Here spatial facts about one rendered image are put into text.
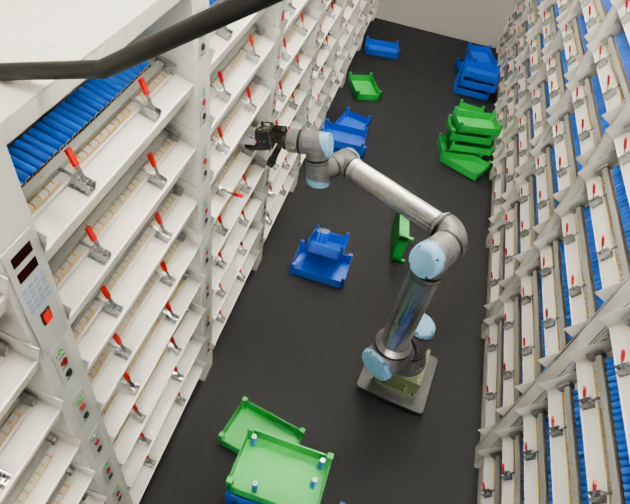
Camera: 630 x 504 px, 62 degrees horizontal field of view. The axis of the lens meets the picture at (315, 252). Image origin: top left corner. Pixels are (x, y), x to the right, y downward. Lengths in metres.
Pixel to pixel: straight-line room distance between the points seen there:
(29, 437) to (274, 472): 0.90
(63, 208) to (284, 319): 1.79
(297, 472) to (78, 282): 1.05
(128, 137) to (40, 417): 0.60
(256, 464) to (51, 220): 1.17
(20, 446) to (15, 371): 0.20
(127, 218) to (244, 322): 1.47
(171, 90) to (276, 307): 1.61
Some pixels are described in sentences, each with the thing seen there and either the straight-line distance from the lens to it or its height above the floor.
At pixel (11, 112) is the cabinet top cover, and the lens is 0.84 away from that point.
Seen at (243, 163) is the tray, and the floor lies 0.91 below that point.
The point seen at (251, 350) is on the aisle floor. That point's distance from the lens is 2.57.
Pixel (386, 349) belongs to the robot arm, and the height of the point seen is 0.47.
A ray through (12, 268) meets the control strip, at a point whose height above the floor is 1.52.
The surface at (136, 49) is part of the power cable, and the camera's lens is 0.74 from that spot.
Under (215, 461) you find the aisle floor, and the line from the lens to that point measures 2.34.
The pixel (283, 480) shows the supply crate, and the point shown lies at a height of 0.40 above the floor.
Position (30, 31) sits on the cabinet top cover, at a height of 1.74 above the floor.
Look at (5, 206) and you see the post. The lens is 0.87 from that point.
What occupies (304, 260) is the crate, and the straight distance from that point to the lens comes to 2.94.
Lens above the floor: 2.19
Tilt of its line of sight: 47 degrees down
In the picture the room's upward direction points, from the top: 12 degrees clockwise
